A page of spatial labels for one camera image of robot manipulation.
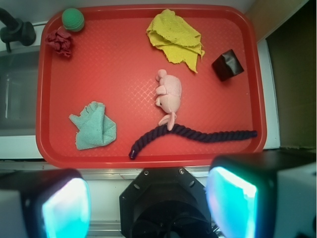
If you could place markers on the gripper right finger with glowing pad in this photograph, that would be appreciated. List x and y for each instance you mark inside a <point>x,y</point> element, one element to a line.
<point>271,194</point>

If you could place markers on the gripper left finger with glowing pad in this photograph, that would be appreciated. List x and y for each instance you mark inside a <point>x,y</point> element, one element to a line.
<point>44,204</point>

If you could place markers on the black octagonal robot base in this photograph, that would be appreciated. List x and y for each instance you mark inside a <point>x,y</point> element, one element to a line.
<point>165,203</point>

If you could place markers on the black box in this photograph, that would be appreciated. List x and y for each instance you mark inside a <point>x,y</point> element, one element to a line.
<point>227,66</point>

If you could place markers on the teal cloth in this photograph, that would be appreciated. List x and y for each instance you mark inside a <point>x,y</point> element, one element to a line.
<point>95,129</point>

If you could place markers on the red plastic tray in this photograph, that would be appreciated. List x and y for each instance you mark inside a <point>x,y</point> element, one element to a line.
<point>113,62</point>

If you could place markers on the pink plush toy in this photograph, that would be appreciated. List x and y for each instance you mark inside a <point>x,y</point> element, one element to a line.
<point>168,97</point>

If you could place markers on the crumpled red cloth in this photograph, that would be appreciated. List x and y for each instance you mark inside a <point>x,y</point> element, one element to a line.
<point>60,41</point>

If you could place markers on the green ball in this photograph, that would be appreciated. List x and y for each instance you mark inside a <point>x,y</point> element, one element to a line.
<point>73,20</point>

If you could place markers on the yellow cloth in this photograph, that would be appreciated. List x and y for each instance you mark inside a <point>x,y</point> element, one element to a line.
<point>178,40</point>

